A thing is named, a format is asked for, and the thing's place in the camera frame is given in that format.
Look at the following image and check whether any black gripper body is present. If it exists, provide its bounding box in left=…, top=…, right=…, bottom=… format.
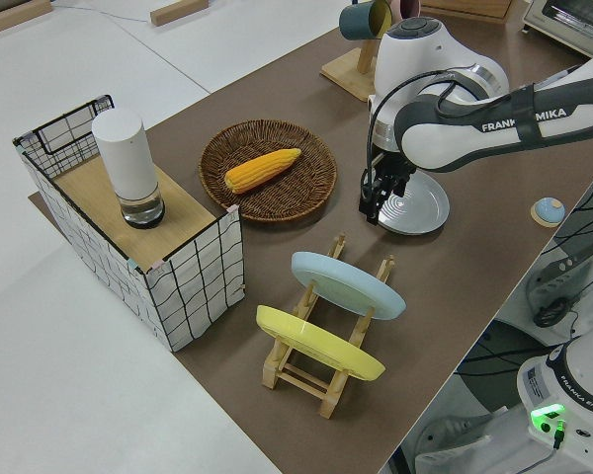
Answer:
left=374, top=152, right=417, bottom=183

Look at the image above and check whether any gray plate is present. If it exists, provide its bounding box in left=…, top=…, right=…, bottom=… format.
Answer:
left=378, top=175, right=450, bottom=236

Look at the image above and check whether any light blue plate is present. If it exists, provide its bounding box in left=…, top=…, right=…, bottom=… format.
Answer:
left=291, top=251, right=407, bottom=321

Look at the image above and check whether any yellow plate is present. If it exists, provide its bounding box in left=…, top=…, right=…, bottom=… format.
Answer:
left=255, top=304, right=387, bottom=382

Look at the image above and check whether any wooden plate rack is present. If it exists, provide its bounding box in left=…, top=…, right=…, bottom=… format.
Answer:
left=261, top=232, right=396, bottom=420

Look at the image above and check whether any brown wicker basket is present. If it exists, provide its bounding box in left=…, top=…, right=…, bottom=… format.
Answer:
left=198, top=118, right=338, bottom=223

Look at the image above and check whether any wooden mug tree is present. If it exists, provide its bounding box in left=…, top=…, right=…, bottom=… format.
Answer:
left=319, top=37, right=382, bottom=104

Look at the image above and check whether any yellow corn cob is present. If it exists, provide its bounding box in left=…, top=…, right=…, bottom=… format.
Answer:
left=224, top=147, right=302, bottom=195

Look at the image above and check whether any brown table mat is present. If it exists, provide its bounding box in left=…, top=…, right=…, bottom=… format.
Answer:
left=28, top=14, right=593, bottom=474

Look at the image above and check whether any blue bell with wooden base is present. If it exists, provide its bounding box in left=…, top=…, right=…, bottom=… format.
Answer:
left=530, top=197, right=567, bottom=228

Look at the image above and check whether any dark blue mug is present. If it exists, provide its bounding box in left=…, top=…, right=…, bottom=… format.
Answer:
left=338, top=0, right=394, bottom=40

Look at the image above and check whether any pink mug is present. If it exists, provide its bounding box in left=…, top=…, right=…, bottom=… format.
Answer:
left=389, top=0, right=422, bottom=22

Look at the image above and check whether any large wooden box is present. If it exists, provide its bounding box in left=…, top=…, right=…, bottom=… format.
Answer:
left=419, top=0, right=518, bottom=24

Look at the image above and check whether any grid pattern wooden shelf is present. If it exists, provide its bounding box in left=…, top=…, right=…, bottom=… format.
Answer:
left=12, top=93, right=247, bottom=354

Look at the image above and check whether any white toaster oven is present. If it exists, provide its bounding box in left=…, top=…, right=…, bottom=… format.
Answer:
left=521, top=0, right=593, bottom=61

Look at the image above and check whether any white cylinder with clear base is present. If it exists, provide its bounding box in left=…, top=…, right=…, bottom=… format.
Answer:
left=91, top=109, right=167, bottom=229

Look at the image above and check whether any wooden block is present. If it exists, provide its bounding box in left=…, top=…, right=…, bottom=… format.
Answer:
left=0, top=0, right=53, bottom=35
left=149, top=0, right=212, bottom=27

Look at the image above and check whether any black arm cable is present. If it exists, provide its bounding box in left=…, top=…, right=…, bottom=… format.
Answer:
left=360, top=68, right=478, bottom=203

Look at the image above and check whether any thin gray cable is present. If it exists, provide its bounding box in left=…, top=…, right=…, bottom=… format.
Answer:
left=52, top=0, right=150, bottom=24

